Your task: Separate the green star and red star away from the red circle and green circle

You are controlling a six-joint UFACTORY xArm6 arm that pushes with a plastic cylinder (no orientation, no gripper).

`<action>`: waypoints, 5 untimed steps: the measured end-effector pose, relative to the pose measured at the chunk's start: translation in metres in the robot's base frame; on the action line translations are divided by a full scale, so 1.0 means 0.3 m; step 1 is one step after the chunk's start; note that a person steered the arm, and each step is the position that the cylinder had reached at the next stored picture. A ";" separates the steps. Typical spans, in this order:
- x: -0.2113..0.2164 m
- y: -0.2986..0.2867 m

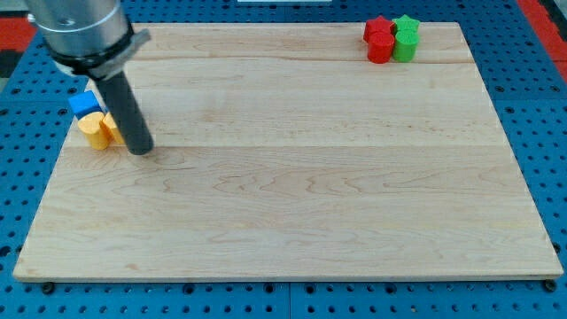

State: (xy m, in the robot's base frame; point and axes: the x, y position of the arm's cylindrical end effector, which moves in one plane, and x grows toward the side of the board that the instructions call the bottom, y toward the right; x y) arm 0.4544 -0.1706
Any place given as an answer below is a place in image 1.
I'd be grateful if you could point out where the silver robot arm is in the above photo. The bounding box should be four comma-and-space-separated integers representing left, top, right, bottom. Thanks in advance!
25, 0, 151, 81

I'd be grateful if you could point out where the red star block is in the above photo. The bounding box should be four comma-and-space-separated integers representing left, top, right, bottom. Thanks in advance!
363, 15, 395, 43

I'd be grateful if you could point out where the green star block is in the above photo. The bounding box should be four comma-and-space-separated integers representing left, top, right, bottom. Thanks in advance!
392, 14, 420, 33

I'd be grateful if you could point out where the light wooden board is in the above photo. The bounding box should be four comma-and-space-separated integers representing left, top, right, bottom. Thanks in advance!
13, 22, 563, 283

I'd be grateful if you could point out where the red cylinder block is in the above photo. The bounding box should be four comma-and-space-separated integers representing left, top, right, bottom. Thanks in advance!
367, 33, 395, 64

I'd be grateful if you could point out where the green cylinder block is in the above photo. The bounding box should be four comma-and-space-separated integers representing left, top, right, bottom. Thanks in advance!
392, 30, 420, 62

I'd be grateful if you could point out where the yellow hexagon block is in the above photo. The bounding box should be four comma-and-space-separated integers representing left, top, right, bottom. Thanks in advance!
102, 113, 125, 144

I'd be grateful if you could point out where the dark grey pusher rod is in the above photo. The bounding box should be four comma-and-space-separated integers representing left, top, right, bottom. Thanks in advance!
95, 72, 154, 155

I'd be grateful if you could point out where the blue cube block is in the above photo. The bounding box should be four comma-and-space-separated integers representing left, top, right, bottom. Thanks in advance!
68, 90, 103, 120

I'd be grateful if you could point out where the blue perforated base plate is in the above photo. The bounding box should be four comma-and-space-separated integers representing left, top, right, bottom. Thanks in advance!
1, 0, 566, 318

